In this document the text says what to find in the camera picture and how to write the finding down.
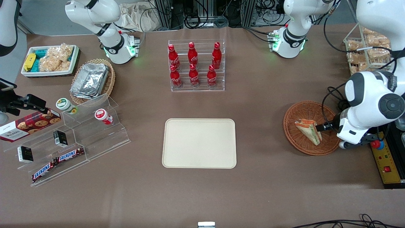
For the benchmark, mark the white crumpled cloth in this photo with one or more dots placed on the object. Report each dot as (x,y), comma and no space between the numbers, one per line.
(133,15)

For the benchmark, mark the yellow control box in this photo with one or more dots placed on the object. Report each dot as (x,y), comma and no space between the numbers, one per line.
(386,167)

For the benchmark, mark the red tartan cookie box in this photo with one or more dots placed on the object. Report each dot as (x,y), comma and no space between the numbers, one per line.
(30,126)

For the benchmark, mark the triangular sandwich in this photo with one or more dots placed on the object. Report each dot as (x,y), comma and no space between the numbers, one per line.
(310,130)

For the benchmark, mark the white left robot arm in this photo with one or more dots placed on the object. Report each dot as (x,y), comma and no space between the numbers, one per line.
(373,95)

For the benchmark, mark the clear acrylic stepped display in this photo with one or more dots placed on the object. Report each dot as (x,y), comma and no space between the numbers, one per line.
(95,139)

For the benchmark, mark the clear acrylic bottle rack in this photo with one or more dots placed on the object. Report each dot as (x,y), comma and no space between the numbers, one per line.
(202,89)

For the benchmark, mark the round brown wicker basket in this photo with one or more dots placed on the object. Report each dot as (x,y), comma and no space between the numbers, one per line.
(300,139)

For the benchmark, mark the oval light wicker basket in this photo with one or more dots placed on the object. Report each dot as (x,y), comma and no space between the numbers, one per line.
(110,83)

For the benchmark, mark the yellow snack packet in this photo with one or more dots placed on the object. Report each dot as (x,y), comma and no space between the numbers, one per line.
(29,62)

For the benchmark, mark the aluminium foil container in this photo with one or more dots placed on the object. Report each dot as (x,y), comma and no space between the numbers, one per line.
(83,96)
(90,79)

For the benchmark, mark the red cola bottle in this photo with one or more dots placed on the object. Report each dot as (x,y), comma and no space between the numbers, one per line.
(175,77)
(192,54)
(211,76)
(216,55)
(173,57)
(193,76)

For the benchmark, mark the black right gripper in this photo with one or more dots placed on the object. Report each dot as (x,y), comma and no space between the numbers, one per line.
(15,104)

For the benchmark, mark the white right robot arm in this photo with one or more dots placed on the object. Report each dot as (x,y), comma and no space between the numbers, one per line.
(107,19)

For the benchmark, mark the beige rectangular tray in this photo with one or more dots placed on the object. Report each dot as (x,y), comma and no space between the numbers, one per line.
(199,143)

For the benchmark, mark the red lidded yoghurt cup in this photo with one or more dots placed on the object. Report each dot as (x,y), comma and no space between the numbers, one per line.
(102,115)

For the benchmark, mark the teal snack packet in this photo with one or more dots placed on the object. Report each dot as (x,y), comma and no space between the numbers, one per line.
(36,65)
(40,53)

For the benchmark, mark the red emergency stop button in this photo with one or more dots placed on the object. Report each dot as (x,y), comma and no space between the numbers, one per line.
(377,144)

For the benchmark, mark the steel appliance pan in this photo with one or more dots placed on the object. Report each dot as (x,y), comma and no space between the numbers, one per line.
(400,123)

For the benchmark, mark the small black box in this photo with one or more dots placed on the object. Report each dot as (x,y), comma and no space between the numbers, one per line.
(60,138)
(25,154)

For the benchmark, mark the clear bag of rice crackers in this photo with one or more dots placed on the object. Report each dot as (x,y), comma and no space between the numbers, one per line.
(52,64)
(61,50)

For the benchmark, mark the black countertop appliance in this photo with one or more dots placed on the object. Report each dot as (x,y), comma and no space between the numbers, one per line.
(397,152)

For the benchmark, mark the green lidded yoghurt cup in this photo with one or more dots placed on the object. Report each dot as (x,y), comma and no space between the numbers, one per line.
(65,105)

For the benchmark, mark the bagged fried snack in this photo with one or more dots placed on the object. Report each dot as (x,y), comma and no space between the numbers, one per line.
(359,68)
(378,53)
(377,40)
(355,46)
(368,31)
(356,58)

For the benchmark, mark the brown Snickers bar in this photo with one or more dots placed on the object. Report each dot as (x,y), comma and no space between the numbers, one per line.
(44,171)
(70,154)

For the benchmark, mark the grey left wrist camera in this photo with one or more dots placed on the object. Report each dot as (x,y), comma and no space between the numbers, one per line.
(357,143)

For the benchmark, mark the aluminium frame post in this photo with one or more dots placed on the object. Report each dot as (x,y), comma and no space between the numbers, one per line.
(248,12)
(164,12)

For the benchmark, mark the white rectangular snack bin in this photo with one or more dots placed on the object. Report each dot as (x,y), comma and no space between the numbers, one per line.
(28,73)

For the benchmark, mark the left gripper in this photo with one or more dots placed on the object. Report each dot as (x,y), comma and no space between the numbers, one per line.
(336,122)

